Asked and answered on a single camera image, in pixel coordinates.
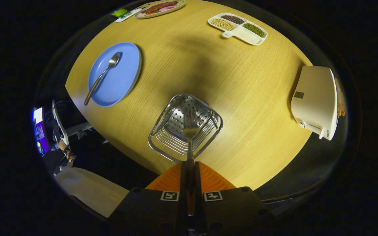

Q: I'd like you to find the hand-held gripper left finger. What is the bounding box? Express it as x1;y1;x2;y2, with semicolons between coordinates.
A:
107;161;189;236

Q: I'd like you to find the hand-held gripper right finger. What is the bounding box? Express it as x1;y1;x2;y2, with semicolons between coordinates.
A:
194;161;275;236

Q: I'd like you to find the metal fork with brown handle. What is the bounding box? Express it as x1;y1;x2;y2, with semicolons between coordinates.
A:
183;113;199;216

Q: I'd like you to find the metal spoon with brown handle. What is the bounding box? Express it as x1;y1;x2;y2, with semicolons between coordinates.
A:
84;51;122;106

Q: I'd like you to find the white laptop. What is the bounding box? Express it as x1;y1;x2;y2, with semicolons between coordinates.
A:
52;99;70;146

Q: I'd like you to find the blue plate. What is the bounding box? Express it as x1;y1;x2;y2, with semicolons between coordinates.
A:
88;42;142;108

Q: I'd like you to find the white toaster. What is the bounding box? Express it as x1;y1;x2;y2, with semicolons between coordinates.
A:
290;65;339;141

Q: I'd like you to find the computer monitor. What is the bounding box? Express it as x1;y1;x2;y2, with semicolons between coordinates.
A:
32;107;50;154

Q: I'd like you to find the toast slice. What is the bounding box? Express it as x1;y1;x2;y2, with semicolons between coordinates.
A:
336;78;346;117

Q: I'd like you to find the white divided bean dish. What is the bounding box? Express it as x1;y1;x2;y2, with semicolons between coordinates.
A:
208;12;268;46

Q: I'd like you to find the white square coaster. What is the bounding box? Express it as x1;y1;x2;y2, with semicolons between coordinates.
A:
115;8;142;23

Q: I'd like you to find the green label water bottle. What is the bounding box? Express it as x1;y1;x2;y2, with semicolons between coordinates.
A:
111;8;130;18

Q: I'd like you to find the round plate with steak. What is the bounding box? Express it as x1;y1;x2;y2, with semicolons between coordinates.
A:
134;0;186;19

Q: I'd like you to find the metal wire basket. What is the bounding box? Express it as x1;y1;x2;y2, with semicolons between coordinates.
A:
148;93;223;163

